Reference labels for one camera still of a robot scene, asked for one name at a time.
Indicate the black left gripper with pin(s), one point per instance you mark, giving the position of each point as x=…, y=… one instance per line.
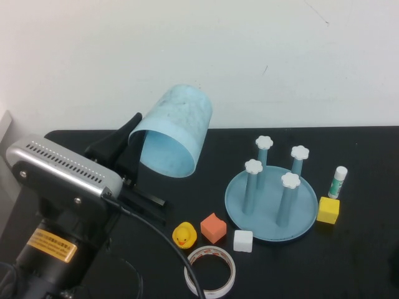
x=146, y=204

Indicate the light blue plastic cup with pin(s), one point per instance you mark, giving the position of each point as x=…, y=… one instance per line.
x=180, y=121

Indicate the blue four-peg cup stand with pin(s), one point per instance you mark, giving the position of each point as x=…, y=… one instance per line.
x=268, y=215

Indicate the yellow rubber duck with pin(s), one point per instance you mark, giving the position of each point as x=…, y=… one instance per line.
x=184, y=235

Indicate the orange foam cube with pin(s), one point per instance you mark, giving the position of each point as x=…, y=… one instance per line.
x=212, y=229

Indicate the white tape roll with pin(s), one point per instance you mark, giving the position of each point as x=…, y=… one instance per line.
x=215, y=250

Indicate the white foam cube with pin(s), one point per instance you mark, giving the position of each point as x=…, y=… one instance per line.
x=243, y=241

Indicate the yellow foam cube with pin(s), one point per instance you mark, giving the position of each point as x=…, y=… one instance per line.
x=327, y=211

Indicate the white green glue stick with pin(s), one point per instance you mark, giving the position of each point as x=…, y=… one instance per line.
x=337, y=183

